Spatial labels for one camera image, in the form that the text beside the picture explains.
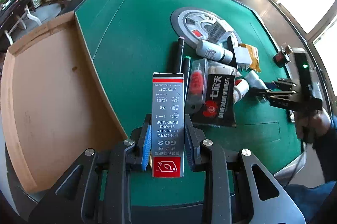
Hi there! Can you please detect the yellow foil packet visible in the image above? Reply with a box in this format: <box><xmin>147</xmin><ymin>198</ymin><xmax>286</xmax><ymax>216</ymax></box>
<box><xmin>239</xmin><ymin>43</ymin><xmax>261</xmax><ymax>72</ymax></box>

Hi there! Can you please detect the small white medicine box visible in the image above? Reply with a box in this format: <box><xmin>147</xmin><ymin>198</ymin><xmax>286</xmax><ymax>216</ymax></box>
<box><xmin>207</xmin><ymin>20</ymin><xmax>234</xmax><ymax>44</ymax></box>

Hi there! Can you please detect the person's right hand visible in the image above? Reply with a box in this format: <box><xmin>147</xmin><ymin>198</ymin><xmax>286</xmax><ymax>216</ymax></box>
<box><xmin>294</xmin><ymin>108</ymin><xmax>331</xmax><ymax>139</ymax></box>

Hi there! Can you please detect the round grey table centre panel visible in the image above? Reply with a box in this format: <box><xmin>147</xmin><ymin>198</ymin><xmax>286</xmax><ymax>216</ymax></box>
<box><xmin>170</xmin><ymin>7</ymin><xmax>241</xmax><ymax>49</ymax></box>

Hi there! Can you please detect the white power adapter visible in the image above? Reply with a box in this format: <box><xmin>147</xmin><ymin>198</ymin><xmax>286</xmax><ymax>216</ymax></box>
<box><xmin>234</xmin><ymin>47</ymin><xmax>252</xmax><ymax>71</ymax></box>

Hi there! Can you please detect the black marker pink cap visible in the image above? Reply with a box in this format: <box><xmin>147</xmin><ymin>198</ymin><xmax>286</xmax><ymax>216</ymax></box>
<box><xmin>174</xmin><ymin>36</ymin><xmax>185</xmax><ymax>73</ymax></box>

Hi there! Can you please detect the brown cardboard box tray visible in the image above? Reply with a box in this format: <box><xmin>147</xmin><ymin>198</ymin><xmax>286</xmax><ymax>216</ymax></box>
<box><xmin>1</xmin><ymin>12</ymin><xmax>127</xmax><ymax>193</ymax></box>

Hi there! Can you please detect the black marker green cap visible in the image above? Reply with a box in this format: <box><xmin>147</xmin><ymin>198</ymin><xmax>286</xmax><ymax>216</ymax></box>
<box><xmin>182</xmin><ymin>56</ymin><xmax>191</xmax><ymax>99</ymax></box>

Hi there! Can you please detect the clear pack red brush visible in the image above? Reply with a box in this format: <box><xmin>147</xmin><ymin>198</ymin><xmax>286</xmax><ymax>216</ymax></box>
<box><xmin>185</xmin><ymin>58</ymin><xmax>209</xmax><ymax>115</ymax></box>

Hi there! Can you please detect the white plastic bottle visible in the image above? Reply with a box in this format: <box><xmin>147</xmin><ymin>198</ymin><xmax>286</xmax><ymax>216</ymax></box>
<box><xmin>196</xmin><ymin>40</ymin><xmax>233</xmax><ymax>64</ymax></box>

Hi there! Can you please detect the white jar red label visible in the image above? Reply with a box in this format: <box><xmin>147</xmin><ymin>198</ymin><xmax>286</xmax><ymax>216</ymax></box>
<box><xmin>233</xmin><ymin>79</ymin><xmax>249</xmax><ymax>104</ymax></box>

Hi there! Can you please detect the dark red perfume bottle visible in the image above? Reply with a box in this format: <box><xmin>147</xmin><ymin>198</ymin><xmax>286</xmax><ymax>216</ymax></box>
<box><xmin>273</xmin><ymin>45</ymin><xmax>293</xmax><ymax>68</ymax></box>

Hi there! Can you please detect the grey red 502 glue box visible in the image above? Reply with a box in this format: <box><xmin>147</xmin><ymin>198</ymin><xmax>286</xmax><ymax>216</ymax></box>
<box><xmin>151</xmin><ymin>73</ymin><xmax>185</xmax><ymax>178</ymax></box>

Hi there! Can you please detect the black Chinese text sachet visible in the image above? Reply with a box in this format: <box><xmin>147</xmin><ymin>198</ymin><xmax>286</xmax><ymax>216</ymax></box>
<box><xmin>191</xmin><ymin>64</ymin><xmax>237</xmax><ymax>127</ymax></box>

